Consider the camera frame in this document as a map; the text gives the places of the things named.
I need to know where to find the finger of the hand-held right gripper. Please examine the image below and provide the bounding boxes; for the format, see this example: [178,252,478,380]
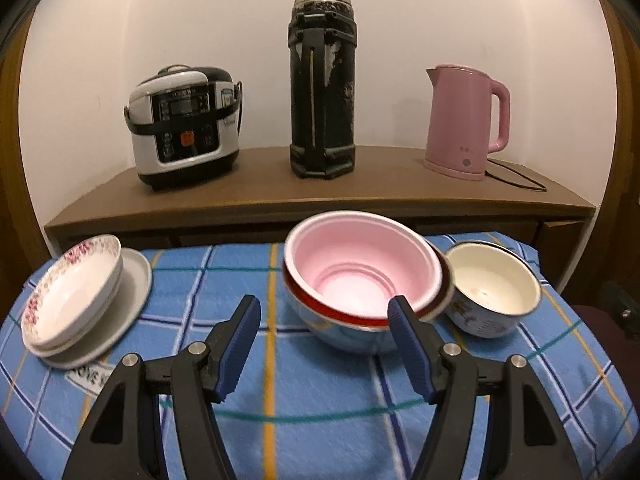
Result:
[600,280,640,343]

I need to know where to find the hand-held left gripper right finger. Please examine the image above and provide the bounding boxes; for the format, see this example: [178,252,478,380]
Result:
[387,296,583,480]

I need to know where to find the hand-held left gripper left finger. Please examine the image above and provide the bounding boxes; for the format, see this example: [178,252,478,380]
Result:
[62,294,262,480]

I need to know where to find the stainless steel bowl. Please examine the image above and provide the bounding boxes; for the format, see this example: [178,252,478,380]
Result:
[282,260,456,356]

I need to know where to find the enamel bowl with white inside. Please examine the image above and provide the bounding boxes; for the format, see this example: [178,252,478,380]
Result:
[442,241,543,338]

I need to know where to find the pink plastic bowl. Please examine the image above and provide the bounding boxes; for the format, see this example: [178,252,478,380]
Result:
[282,211,445,323]

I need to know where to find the plain white plate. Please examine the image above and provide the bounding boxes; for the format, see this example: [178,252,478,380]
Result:
[31,247,153,371]

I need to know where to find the white plate with floral rim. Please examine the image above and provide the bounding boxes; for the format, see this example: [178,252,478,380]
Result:
[21,234,122,347]

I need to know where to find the dark maroon seat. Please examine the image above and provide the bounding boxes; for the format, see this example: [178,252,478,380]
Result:
[570,304,640,366]

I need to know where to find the blue checked tablecloth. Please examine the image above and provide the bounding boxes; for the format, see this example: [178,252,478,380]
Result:
[0,230,640,480]

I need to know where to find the brown wooden sideboard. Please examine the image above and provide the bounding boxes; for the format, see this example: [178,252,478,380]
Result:
[44,146,598,261]

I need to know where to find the white and black rice cooker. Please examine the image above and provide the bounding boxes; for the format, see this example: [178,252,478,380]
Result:
[124,63,246,192]

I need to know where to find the pink electric kettle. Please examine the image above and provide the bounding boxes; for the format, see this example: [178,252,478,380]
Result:
[422,63,512,181]

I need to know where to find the tall black thermos flask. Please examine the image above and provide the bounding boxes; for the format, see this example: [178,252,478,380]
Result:
[288,0,358,180]

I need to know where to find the black kettle power cable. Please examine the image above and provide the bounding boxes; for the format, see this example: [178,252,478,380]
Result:
[485,157,549,194]

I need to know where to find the brown wooden wall panel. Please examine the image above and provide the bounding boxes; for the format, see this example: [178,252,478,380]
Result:
[595,0,640,291]

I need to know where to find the wooden door frame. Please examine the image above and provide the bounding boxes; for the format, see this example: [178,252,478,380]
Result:
[0,10,48,281]

